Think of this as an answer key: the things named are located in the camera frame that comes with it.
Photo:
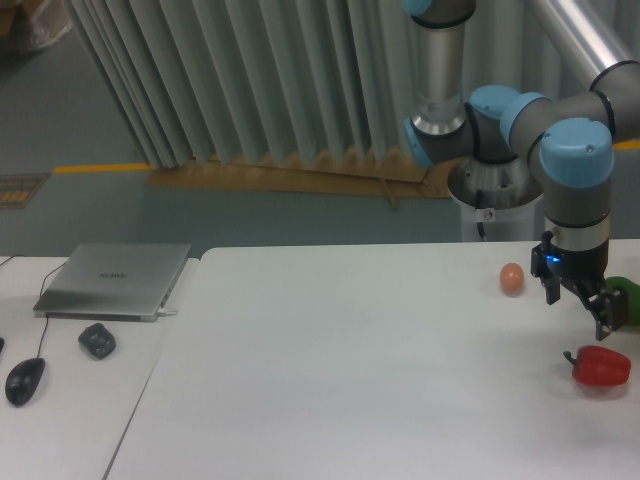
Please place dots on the green bell pepper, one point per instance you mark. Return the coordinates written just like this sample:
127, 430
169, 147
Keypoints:
633, 293

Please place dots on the red bell pepper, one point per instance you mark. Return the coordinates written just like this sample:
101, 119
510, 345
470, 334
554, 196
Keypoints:
596, 366

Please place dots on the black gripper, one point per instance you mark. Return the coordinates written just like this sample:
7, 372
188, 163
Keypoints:
583, 273

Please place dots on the brown egg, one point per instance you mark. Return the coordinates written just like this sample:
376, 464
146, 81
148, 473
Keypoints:
511, 279

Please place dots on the small black controller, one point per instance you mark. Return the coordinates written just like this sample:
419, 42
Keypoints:
98, 341

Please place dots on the brown cardboard sheet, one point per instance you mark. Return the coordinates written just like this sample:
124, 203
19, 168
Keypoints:
395, 178

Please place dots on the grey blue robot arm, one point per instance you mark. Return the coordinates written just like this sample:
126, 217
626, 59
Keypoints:
527, 147

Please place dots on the black computer mouse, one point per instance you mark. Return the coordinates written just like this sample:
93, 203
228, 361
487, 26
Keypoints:
23, 381

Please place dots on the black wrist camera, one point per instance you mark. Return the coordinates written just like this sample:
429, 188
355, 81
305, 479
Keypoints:
542, 258

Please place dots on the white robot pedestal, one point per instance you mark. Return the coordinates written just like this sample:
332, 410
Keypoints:
497, 202

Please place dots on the silver closed laptop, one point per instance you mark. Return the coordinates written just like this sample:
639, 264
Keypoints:
114, 281

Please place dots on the grey pleated curtain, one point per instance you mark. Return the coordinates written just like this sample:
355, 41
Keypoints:
342, 85

